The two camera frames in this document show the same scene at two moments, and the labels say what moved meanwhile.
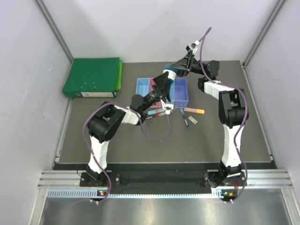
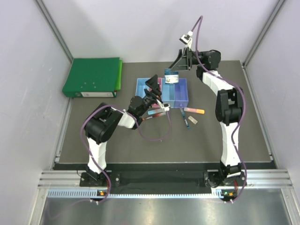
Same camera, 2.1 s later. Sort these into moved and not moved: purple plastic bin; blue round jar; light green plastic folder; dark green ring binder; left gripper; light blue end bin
Moved: left gripper; blue round jar
Not moved: purple plastic bin; light green plastic folder; dark green ring binder; light blue end bin
